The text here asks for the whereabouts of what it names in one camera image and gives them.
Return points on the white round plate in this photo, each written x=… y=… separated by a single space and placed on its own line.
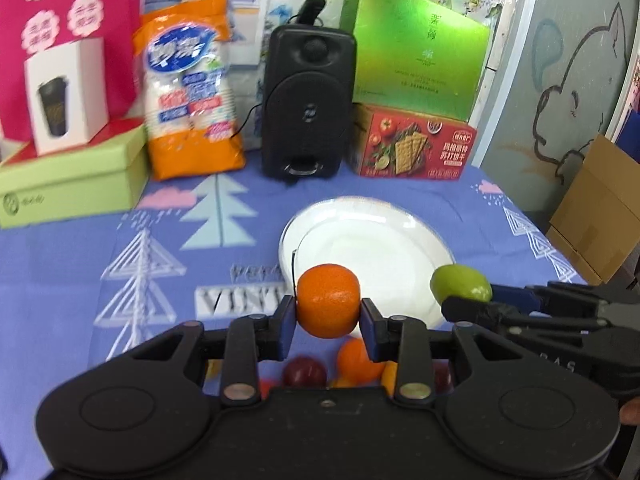
x=392 y=253

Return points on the light green shoe box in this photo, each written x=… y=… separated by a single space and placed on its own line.
x=107 y=175

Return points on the large orange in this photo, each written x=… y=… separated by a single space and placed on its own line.
x=354 y=366

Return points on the brown cardboard box right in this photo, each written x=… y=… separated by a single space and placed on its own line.
x=596 y=226

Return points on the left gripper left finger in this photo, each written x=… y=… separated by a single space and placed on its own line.
x=252 y=339

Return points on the dark red apple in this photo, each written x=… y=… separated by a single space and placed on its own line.
x=442 y=376

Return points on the red tomato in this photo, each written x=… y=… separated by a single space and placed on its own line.
x=265 y=386

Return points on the red cracker box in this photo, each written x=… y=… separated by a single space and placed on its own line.
x=390 y=143

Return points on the orange paper cup pack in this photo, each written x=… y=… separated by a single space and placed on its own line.
x=188 y=103

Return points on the yellow orange kumquat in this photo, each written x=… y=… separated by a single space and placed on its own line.
x=388 y=378

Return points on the pink gift bag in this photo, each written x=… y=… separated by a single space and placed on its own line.
x=31 y=26

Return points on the orange mandarin with stem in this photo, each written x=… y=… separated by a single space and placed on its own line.
x=328 y=301

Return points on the white coffee cup box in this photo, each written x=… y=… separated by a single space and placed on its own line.
x=65 y=86

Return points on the large green gift box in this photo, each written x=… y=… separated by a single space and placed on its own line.
x=415 y=55

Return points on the purple printed tablecloth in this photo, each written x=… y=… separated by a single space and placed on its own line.
x=74 y=293

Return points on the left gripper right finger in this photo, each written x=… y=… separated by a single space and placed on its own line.
x=404 y=341

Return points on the black speaker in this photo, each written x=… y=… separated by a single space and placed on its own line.
x=307 y=99

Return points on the green pear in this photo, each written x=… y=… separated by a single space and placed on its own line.
x=462 y=281

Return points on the dark red plum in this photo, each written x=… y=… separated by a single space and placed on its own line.
x=304 y=372

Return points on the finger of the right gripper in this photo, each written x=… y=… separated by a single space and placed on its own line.
x=495 y=316
x=521 y=298

